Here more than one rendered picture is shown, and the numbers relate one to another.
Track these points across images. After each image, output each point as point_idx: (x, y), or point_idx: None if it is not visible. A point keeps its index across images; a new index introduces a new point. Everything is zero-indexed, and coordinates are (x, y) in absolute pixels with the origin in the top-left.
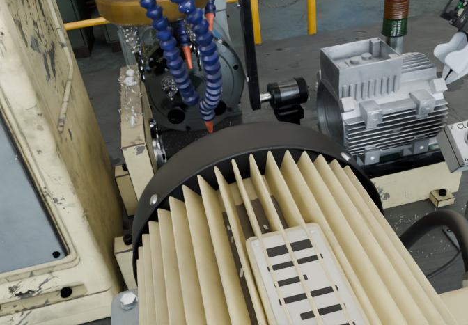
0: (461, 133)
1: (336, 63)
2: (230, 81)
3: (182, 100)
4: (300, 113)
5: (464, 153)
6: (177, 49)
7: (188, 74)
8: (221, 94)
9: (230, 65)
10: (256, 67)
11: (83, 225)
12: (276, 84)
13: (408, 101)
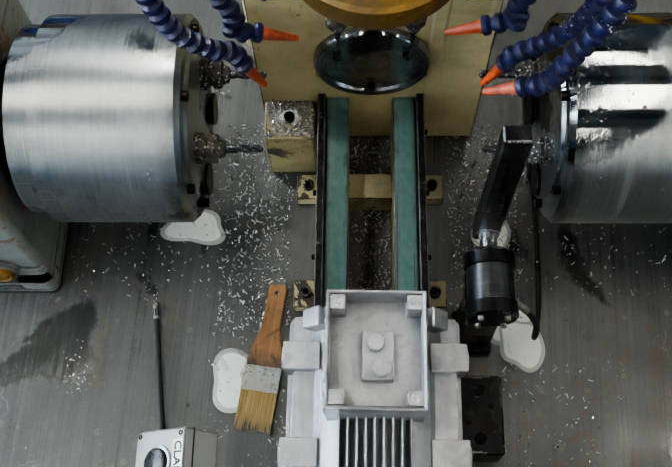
0: (169, 443)
1: (351, 292)
2: (549, 189)
3: (538, 109)
4: (465, 314)
5: (148, 437)
6: None
7: (218, 6)
8: (543, 180)
9: (559, 178)
10: (483, 204)
11: None
12: (488, 256)
13: (301, 428)
